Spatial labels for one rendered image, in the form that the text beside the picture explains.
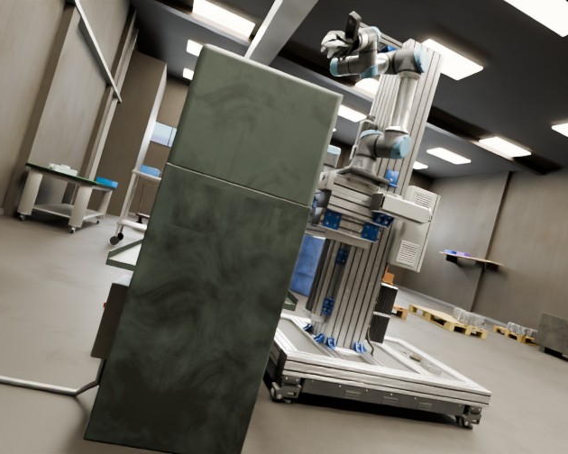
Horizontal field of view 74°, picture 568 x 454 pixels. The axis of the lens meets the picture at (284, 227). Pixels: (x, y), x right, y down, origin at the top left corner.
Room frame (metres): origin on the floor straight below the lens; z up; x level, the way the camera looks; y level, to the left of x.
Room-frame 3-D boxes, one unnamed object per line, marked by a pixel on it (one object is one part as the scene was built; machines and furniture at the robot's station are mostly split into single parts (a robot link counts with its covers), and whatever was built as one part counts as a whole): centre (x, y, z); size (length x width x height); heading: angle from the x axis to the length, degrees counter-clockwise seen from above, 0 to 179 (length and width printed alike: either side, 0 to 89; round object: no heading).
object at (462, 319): (6.88, -3.31, 0.17); 1.21 x 0.84 x 0.34; 18
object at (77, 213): (5.84, 3.23, 0.42); 2.30 x 0.91 x 0.85; 18
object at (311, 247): (5.66, -0.59, 0.43); 0.57 x 0.57 x 0.86
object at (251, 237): (2.20, 0.39, 0.77); 2.10 x 0.34 x 0.18; 12
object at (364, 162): (1.95, -0.31, 1.21); 0.15 x 0.15 x 0.10
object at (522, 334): (8.11, -5.66, 0.15); 1.07 x 0.76 x 0.30; 108
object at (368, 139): (1.95, -0.31, 1.33); 0.13 x 0.12 x 0.14; 48
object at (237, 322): (1.47, 0.22, 0.43); 0.60 x 0.48 x 0.86; 12
